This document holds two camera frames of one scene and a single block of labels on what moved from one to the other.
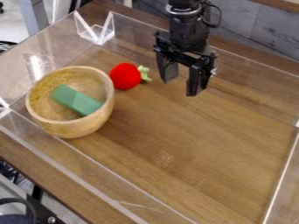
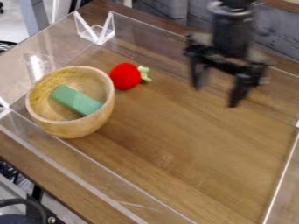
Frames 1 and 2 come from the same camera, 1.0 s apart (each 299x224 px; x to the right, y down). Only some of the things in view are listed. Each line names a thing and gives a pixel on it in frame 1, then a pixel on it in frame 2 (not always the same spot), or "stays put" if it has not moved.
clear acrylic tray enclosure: (124, 146) stays put
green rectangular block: (76, 100) stays put
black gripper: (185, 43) → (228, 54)
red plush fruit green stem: (127, 76) stays put
